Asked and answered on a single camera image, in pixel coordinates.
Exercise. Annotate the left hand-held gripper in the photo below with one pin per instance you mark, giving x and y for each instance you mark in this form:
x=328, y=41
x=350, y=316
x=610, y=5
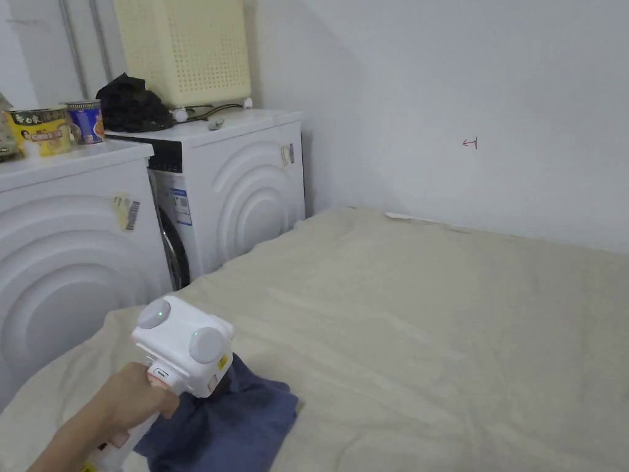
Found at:
x=184, y=344

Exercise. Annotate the dark blue shirt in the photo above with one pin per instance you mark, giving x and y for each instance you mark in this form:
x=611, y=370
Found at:
x=221, y=427

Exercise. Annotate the person's left forearm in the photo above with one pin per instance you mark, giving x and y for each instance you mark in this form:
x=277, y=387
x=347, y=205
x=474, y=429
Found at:
x=42, y=450

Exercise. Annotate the person's left hand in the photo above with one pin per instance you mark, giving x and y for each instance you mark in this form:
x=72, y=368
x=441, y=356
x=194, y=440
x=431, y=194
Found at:
x=130, y=398

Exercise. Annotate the white washing machine with cups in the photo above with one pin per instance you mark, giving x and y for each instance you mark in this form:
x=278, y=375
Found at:
x=59, y=255

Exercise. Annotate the white washing machine with basket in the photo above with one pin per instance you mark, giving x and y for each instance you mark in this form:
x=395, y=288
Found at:
x=236, y=196

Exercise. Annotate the bed with beige sheet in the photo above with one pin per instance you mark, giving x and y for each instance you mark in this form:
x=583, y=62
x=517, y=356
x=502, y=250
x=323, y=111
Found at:
x=417, y=319

